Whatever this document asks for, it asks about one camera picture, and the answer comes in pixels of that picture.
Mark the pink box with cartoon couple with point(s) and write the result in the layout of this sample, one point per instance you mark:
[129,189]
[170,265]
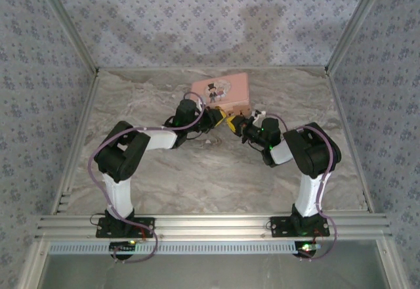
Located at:
[229,88]

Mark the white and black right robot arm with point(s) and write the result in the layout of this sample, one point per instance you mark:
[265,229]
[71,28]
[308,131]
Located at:
[310,197]

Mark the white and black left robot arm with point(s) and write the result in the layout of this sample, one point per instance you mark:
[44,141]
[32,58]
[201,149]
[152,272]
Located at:
[118,193]

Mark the small circuit board with LED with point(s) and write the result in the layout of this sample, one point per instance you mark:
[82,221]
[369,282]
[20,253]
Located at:
[306,249]
[123,247]

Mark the grey metal lower panel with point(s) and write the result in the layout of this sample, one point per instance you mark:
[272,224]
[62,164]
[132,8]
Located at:
[210,272]

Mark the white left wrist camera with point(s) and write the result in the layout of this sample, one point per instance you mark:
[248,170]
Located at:
[200,106]

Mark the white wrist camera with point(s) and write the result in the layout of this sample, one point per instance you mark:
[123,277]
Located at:
[259,114]
[200,106]

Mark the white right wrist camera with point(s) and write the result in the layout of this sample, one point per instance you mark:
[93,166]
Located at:
[259,114]

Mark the aluminium side rail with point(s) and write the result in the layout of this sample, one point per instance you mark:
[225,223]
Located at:
[82,128]
[344,121]

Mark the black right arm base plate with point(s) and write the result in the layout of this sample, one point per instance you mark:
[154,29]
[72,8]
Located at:
[279,226]

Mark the aluminium mounting rail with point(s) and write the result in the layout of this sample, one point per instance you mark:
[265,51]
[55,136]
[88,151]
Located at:
[210,226]

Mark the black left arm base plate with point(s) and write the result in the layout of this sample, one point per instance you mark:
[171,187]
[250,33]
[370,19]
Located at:
[146,228]

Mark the aluminium frame post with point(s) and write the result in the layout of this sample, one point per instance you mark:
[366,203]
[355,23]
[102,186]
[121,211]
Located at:
[65,23]
[357,23]

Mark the aluminium frame leg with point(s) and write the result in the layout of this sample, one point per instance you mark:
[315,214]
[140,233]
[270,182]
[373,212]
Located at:
[33,266]
[392,266]

